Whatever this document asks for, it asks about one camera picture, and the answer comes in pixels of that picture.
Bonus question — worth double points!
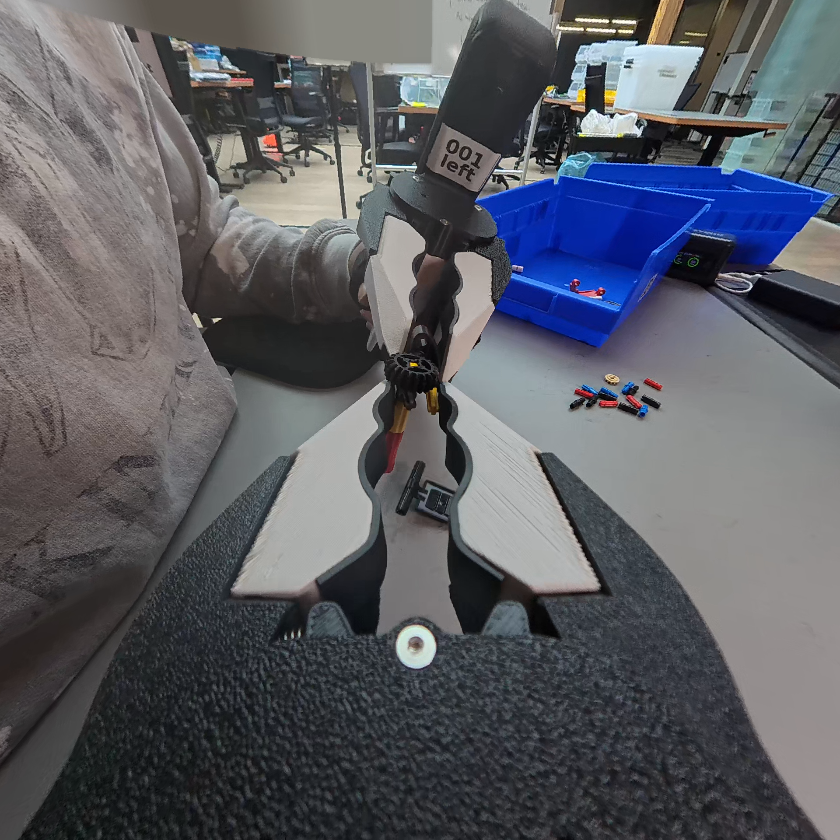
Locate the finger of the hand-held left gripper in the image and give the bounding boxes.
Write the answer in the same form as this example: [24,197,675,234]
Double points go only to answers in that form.
[363,217,429,357]
[441,253,496,385]

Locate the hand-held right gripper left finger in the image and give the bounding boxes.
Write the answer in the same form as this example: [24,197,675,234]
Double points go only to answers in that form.
[230,381,391,635]

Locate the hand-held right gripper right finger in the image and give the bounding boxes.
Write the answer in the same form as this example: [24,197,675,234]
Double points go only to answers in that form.
[441,382,602,635]

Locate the black curved toy roof assembly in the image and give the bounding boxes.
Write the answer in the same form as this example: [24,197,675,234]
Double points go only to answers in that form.
[382,331,455,525]

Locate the grey desk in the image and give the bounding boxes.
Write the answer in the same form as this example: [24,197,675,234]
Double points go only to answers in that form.
[0,217,840,840]

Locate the background wooden office desk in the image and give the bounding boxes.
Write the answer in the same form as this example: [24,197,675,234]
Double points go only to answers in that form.
[540,92,790,169]

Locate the stack of clear plastic boxes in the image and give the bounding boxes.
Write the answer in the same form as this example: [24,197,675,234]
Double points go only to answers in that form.
[573,39,639,107]

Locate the crumpled white plastic bags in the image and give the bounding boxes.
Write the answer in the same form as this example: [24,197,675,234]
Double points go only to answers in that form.
[578,108,642,139]

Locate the blue plastic parts bin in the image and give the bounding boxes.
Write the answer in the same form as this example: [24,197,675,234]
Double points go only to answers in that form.
[476,175,714,349]
[583,162,836,268]

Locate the white storage box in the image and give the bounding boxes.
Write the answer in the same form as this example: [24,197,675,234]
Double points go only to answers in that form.
[616,44,706,112]

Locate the pile of small connector pins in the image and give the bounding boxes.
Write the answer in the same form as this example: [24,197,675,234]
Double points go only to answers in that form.
[567,377,664,420]

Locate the black office chair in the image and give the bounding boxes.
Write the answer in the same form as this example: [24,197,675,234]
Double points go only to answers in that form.
[281,61,338,168]
[231,97,298,187]

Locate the black device with green lights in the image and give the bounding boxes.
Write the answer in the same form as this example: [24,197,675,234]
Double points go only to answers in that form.
[670,230,739,287]

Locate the person's grey patterned sweatshirt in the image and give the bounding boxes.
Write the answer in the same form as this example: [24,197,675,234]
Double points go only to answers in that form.
[0,0,240,763]

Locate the black power adapter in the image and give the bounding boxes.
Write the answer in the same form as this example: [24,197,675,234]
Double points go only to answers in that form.
[747,269,840,325]

